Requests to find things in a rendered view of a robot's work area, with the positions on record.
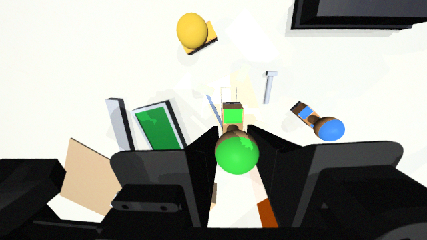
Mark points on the dark grey rectangular block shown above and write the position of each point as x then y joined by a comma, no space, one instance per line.
358,14

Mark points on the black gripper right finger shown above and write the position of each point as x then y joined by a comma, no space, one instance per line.
289,171

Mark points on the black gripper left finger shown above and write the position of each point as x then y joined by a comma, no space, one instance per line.
193,167

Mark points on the green ink pad in shallow grey tray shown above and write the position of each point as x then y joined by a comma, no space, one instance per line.
159,127

